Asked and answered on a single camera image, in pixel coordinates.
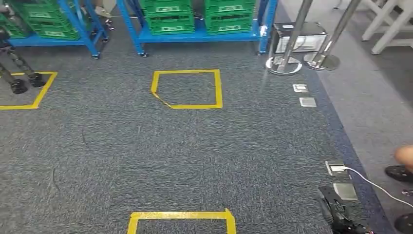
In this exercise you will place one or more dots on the metal floor socket cover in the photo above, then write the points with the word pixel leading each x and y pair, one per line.
pixel 345 191
pixel 300 88
pixel 332 172
pixel 307 102

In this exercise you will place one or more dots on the white wooden frame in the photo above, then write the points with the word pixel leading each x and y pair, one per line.
pixel 387 27

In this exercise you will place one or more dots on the black jointed leg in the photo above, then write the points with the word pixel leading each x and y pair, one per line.
pixel 37 80
pixel 18 86

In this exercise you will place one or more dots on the yellow floor tape square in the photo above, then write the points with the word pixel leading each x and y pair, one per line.
pixel 180 215

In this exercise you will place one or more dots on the beige shoe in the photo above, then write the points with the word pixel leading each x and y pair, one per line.
pixel 103 12

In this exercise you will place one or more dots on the black shoe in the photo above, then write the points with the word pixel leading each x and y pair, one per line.
pixel 398 173
pixel 405 223

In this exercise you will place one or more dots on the blue metal shelf rack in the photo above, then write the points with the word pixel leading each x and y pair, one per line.
pixel 200 36
pixel 64 42

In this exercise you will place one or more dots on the person's leg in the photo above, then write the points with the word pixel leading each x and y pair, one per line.
pixel 405 156

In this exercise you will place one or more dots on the black-topped white box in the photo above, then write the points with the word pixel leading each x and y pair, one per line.
pixel 309 43

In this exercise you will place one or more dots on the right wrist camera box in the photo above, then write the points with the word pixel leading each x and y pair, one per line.
pixel 330 195

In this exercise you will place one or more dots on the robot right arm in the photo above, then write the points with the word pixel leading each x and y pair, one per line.
pixel 350 226

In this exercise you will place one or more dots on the green plastic crate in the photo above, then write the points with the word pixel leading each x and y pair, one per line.
pixel 55 30
pixel 171 24
pixel 167 6
pixel 229 24
pixel 230 6
pixel 14 29
pixel 43 12

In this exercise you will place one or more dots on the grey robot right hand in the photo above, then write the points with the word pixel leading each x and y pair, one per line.
pixel 327 211

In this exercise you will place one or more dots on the chrome barrier stanchion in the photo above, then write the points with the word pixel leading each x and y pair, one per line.
pixel 322 62
pixel 284 66

